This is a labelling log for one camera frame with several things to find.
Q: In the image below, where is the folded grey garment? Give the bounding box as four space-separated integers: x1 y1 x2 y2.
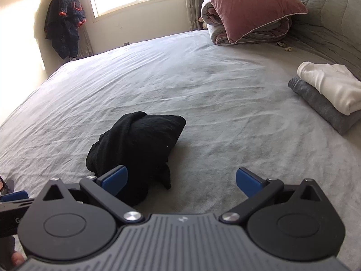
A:
288 76 361 135

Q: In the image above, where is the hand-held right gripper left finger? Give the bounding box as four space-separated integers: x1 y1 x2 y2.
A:
35 165 144 223

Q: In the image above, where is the small brown object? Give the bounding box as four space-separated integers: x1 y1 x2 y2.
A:
276 42 294 53

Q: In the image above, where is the folded grey pink quilt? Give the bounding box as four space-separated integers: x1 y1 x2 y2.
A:
199 0 292 46

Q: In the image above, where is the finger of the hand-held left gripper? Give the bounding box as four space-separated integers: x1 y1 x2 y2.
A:
0 190 36 207

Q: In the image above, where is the folded white garment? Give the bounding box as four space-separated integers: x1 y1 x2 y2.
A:
297 61 361 116

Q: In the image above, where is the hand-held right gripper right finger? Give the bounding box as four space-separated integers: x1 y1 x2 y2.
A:
220 168 329 223

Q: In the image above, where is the pink velvet pillow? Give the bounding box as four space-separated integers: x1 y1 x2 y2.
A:
194 0 308 44

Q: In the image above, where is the dark hanging jacket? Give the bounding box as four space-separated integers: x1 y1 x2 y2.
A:
44 0 87 60

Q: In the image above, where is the person's left hand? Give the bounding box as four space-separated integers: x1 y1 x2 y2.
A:
11 252 26 266

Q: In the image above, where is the black knit garment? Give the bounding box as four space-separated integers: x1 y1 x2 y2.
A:
86 111 187 206

